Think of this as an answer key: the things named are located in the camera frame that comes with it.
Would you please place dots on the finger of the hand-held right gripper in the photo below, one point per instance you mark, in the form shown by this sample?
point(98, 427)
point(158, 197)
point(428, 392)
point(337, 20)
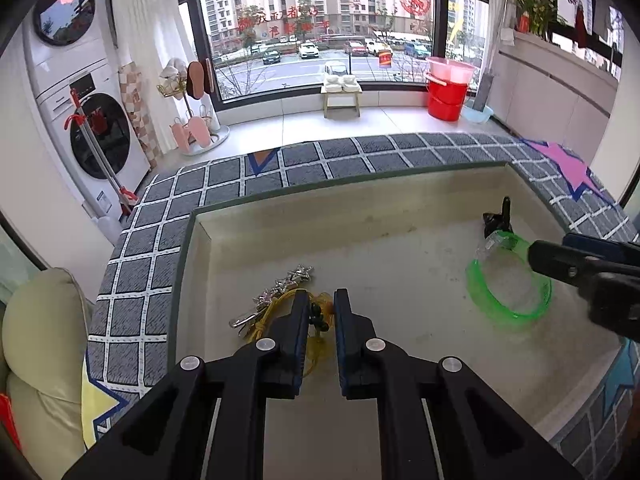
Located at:
point(555, 262)
point(585, 244)

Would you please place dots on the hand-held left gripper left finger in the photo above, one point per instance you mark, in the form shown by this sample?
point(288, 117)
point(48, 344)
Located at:
point(300, 332)

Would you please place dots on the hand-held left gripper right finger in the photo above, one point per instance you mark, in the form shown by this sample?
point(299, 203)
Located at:
point(341, 332)

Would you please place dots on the rhinestone star hair clip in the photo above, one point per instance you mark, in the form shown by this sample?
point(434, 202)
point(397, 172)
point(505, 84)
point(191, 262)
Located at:
point(290, 280)

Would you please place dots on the grey-green shallow tray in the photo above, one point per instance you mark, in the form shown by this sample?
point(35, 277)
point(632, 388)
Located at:
point(400, 240)

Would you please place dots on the black hair claw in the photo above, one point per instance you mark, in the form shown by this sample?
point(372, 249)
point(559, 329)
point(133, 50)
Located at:
point(497, 220)

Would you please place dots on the white low cabinet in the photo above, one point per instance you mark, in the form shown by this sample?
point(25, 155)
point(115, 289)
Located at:
point(550, 90)

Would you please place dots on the light blue basin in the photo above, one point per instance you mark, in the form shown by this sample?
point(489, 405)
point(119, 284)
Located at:
point(477, 115)

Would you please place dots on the checkered star-print mat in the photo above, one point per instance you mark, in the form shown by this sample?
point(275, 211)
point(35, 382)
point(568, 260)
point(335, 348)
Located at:
point(350, 155)

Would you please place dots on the red bucket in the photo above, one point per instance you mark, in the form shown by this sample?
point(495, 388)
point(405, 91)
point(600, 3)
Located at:
point(445, 102)

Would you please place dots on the gold slipper rack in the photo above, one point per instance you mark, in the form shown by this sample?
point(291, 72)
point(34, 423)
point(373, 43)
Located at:
point(210, 135)

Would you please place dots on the pink basin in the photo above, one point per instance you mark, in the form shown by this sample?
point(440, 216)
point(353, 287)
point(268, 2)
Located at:
point(450, 69)

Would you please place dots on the red hanging ornament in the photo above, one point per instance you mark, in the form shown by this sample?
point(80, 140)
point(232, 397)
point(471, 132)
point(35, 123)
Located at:
point(581, 22)

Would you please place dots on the pink slippers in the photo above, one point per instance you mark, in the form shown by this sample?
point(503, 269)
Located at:
point(192, 132)

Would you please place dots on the small wooden stool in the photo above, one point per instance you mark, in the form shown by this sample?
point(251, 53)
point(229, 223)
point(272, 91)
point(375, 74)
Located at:
point(341, 100)

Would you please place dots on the green potted plant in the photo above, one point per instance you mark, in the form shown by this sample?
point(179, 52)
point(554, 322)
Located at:
point(537, 7)

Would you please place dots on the white shoes pair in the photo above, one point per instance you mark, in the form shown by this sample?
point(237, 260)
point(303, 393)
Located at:
point(341, 82)

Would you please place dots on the beige leather cushion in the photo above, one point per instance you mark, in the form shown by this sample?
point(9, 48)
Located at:
point(45, 350)

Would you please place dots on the brown slipper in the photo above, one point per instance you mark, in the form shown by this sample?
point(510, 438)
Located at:
point(196, 79)

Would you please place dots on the red and silver mop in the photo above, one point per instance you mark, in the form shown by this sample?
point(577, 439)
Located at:
point(95, 150)

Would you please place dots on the white washing machine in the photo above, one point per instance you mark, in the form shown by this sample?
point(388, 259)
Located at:
point(105, 130)

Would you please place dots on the white plush slippers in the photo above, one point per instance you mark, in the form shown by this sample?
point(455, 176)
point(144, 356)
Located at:
point(172, 76)

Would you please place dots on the red round window decal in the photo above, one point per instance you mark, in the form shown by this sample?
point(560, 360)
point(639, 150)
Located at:
point(415, 1)

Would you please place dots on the red cushion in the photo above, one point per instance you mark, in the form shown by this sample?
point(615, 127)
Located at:
point(9, 420)

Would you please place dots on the white curtain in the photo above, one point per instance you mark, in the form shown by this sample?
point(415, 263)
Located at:
point(160, 25)

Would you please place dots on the white tumble dryer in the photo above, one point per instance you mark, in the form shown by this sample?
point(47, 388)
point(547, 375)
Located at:
point(60, 15)

